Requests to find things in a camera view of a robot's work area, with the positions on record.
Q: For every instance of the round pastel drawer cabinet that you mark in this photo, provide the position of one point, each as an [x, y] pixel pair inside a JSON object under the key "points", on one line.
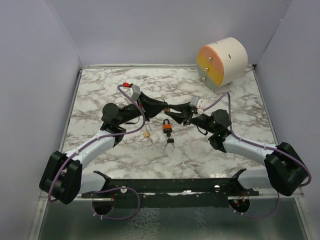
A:
{"points": [[221, 62]]}

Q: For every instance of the orange black padlock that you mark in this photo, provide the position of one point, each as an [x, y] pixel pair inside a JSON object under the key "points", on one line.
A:
{"points": [[167, 128]]}

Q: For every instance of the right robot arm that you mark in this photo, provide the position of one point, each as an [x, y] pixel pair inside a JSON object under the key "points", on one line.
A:
{"points": [[283, 170]]}

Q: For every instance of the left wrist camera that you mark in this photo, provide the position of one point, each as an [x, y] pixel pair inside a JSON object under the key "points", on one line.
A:
{"points": [[132, 90]]}

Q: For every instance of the small brass padlock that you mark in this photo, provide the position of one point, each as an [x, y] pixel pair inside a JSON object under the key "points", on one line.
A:
{"points": [[148, 130]]}

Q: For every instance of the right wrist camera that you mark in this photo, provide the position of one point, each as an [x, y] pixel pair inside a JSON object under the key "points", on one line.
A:
{"points": [[196, 104]]}

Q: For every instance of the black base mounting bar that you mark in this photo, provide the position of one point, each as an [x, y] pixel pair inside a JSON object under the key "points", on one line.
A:
{"points": [[172, 193]]}

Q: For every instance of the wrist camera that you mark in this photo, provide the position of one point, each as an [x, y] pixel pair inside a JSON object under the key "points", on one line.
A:
{"points": [[196, 104], [132, 90]]}

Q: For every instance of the black keys of orange padlock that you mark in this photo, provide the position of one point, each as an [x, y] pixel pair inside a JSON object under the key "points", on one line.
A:
{"points": [[170, 141]]}

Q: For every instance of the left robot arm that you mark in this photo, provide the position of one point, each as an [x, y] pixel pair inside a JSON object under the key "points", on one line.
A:
{"points": [[62, 176]]}

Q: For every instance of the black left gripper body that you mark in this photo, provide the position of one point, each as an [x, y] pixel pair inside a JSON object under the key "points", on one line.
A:
{"points": [[147, 110]]}

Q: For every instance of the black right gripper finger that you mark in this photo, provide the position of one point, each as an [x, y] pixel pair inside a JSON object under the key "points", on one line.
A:
{"points": [[183, 107], [179, 117]]}

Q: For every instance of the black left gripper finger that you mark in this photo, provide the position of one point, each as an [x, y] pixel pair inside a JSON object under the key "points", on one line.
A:
{"points": [[150, 102], [155, 111]]}

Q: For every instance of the brass long-shackle padlock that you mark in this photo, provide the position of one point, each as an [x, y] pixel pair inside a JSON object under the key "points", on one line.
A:
{"points": [[166, 109]]}

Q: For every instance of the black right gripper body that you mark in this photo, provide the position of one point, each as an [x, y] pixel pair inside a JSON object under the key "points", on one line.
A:
{"points": [[189, 114]]}

